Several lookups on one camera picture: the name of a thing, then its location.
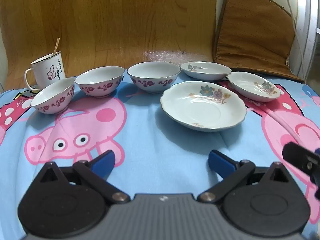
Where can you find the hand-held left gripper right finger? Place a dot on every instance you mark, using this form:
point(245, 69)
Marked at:
point(220, 161)

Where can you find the brown seat cushion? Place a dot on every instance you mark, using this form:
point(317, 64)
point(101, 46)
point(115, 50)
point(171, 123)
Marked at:
point(255, 30)

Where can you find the wooden stir stick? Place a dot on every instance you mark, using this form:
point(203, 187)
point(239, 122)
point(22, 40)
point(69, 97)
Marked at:
point(56, 46)

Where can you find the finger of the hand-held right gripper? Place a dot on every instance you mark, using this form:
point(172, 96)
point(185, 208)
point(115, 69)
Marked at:
point(300, 157)

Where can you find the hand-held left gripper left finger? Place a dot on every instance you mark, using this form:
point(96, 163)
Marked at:
point(105, 161)

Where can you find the blue cartoon pig blanket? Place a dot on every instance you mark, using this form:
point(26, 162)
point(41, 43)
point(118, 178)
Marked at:
point(150, 132)

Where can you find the small floral white plate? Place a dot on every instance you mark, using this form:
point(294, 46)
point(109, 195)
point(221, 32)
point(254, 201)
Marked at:
point(206, 70)
point(252, 86)

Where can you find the small red-flowered white bowl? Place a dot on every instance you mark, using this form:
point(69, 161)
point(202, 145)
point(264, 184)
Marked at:
point(53, 97)

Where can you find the large floral white plate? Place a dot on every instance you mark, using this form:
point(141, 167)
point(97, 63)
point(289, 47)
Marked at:
point(203, 107)

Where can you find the large red-flowered white bowl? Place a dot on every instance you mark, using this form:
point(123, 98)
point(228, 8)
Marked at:
point(153, 76)

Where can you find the white thumbs-up mug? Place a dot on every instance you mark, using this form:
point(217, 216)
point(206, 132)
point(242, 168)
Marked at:
point(47, 70)

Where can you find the white cabinet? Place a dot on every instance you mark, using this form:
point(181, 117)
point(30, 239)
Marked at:
point(308, 30)

